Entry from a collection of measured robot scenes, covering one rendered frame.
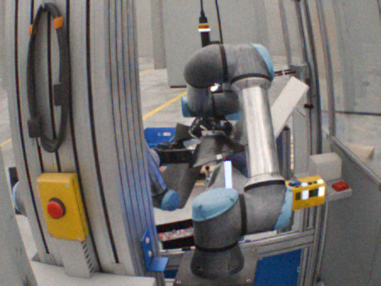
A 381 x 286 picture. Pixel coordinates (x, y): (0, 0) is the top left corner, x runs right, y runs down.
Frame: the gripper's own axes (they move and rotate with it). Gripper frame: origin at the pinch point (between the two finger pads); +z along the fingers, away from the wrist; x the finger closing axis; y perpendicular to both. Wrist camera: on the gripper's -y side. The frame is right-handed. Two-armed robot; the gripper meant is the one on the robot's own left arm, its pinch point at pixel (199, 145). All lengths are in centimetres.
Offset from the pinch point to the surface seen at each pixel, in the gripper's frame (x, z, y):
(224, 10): -89, 532, 490
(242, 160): 11.0, 19.7, -2.2
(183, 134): 2.2, 21.3, 34.3
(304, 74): -18, 73, -3
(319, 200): 23, 15, -48
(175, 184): 16.7, -1.4, 16.2
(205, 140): -1.0, 3.0, -0.3
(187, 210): 99, 133, 180
